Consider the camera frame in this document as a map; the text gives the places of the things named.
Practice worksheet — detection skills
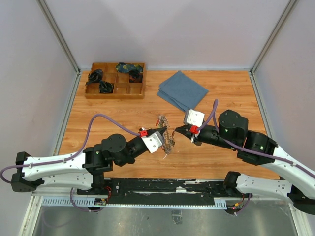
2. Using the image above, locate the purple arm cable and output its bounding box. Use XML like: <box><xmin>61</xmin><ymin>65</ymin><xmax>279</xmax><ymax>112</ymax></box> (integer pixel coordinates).
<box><xmin>200</xmin><ymin>99</ymin><xmax>315</xmax><ymax>180</ymax></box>
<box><xmin>0</xmin><ymin>114</ymin><xmax>141</xmax><ymax>213</ymax></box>

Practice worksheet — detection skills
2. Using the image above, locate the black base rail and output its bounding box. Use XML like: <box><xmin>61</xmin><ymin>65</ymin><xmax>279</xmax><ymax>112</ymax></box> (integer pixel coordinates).
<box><xmin>75</xmin><ymin>178</ymin><xmax>248</xmax><ymax>207</ymax></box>

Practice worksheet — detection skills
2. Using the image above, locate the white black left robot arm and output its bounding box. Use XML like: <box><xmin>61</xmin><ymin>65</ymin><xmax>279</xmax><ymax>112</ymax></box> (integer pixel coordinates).
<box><xmin>11</xmin><ymin>127</ymin><xmax>167</xmax><ymax>195</ymax></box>

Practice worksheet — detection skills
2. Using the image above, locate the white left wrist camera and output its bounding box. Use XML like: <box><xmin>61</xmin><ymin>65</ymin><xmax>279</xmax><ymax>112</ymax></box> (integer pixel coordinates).
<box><xmin>138</xmin><ymin>127</ymin><xmax>164</xmax><ymax>153</ymax></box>

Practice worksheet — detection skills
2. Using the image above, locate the dark rolled cloth left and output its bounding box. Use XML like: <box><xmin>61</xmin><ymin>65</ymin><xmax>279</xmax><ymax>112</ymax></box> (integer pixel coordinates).
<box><xmin>85</xmin><ymin>68</ymin><xmax>103</xmax><ymax>86</ymax></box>

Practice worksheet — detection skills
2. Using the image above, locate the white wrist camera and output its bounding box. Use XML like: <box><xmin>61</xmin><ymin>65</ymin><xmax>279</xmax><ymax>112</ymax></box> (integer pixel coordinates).
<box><xmin>184</xmin><ymin>109</ymin><xmax>205</xmax><ymax>137</ymax></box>
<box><xmin>138</xmin><ymin>127</ymin><xmax>164</xmax><ymax>153</ymax></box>

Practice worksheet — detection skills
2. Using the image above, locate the dark rolled cloth middle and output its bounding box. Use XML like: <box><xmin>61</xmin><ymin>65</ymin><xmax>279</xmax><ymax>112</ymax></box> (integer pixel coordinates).
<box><xmin>99</xmin><ymin>80</ymin><xmax>114</xmax><ymax>94</ymax></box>

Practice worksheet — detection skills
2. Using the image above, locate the metal disc with keyrings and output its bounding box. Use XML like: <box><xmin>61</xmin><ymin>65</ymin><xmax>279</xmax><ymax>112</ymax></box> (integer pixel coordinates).
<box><xmin>156</xmin><ymin>115</ymin><xmax>175</xmax><ymax>159</ymax></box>

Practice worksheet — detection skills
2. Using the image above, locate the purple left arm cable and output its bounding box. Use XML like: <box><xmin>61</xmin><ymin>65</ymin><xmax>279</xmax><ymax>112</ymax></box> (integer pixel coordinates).
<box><xmin>0</xmin><ymin>114</ymin><xmax>141</xmax><ymax>213</ymax></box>

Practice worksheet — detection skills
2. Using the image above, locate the dark rolled cloth right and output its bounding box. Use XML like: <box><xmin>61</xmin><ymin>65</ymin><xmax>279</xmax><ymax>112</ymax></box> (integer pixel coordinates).
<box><xmin>128</xmin><ymin>69</ymin><xmax>143</xmax><ymax>83</ymax></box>

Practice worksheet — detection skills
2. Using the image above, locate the blue yellow patterned cloth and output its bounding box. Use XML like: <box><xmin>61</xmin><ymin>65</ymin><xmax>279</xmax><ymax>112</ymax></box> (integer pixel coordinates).
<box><xmin>115</xmin><ymin>62</ymin><xmax>143</xmax><ymax>73</ymax></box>

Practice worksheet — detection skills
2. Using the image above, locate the wooden compartment tray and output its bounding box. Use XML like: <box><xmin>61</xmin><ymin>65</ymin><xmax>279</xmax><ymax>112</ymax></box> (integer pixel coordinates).
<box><xmin>85</xmin><ymin>62</ymin><xmax>146</xmax><ymax>99</ymax></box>

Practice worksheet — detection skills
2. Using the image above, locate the folded blue cloth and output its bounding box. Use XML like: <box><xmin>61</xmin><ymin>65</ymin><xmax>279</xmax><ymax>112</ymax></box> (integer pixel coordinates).
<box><xmin>157</xmin><ymin>71</ymin><xmax>209</xmax><ymax>112</ymax></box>

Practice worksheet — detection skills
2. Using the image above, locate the dark rolled cloth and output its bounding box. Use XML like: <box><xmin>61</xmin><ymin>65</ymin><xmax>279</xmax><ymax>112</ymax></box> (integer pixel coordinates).
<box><xmin>128</xmin><ymin>69</ymin><xmax>143</xmax><ymax>83</ymax></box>
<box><xmin>85</xmin><ymin>68</ymin><xmax>103</xmax><ymax>86</ymax></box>
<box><xmin>99</xmin><ymin>80</ymin><xmax>114</xmax><ymax>94</ymax></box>

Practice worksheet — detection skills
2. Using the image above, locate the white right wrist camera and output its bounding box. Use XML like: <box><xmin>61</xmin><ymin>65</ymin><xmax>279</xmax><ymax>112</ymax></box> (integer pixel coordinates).
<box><xmin>184</xmin><ymin>109</ymin><xmax>205</xmax><ymax>137</ymax></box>

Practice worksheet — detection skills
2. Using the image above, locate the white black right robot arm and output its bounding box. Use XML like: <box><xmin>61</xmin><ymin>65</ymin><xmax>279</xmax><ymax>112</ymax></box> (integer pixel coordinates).
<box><xmin>175</xmin><ymin>110</ymin><xmax>315</xmax><ymax>215</ymax></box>

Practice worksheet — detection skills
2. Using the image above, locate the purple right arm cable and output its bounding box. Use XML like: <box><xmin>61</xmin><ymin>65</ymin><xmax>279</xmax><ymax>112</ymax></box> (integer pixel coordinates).
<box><xmin>200</xmin><ymin>99</ymin><xmax>315</xmax><ymax>180</ymax></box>

